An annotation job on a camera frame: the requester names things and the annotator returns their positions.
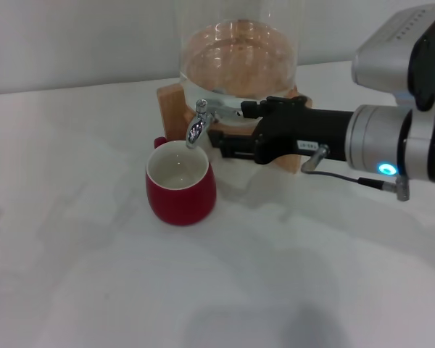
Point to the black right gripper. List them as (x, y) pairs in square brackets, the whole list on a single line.
[(297, 127)]

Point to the chrome dispenser faucet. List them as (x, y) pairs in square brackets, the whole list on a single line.
[(199, 125)]

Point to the red ceramic cup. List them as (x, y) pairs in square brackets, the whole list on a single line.
[(183, 203)]

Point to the glass water dispenser jar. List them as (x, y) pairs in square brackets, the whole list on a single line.
[(235, 54)]

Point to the wooden dispenser stand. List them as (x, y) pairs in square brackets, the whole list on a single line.
[(170, 116)]

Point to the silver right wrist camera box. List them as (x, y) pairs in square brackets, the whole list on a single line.
[(402, 50)]

